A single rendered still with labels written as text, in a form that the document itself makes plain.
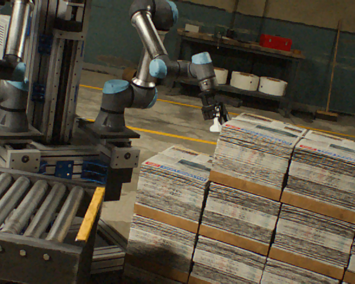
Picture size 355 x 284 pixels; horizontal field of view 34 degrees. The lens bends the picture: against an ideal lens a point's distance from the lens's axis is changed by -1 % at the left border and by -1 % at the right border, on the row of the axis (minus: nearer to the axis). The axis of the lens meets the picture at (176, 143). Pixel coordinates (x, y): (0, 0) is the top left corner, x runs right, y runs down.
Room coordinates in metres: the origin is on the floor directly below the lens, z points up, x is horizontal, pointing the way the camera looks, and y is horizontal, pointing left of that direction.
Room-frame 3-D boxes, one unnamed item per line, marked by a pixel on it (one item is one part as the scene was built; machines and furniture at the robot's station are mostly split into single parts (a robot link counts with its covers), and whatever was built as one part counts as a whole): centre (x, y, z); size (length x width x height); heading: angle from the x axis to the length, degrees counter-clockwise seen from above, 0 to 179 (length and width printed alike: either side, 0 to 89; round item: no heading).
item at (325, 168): (2.20, -0.62, 0.95); 0.38 x 0.29 x 0.23; 162
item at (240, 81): (8.36, -0.60, 0.55); 1.80 x 0.70 x 1.09; 92
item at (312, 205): (2.20, -0.62, 0.86); 0.38 x 0.29 x 0.04; 162
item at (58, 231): (1.69, 0.30, 0.77); 0.47 x 0.05 x 0.05; 2
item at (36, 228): (1.69, 0.36, 0.77); 0.47 x 0.05 x 0.05; 2
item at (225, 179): (2.18, -0.31, 0.86); 0.29 x 0.16 x 0.04; 72
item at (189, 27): (8.39, -0.61, 0.96); 1.69 x 0.57 x 0.12; 92
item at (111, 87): (2.70, 0.33, 0.98); 0.13 x 0.12 x 0.14; 124
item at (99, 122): (2.70, 0.33, 0.87); 0.15 x 0.15 x 0.10
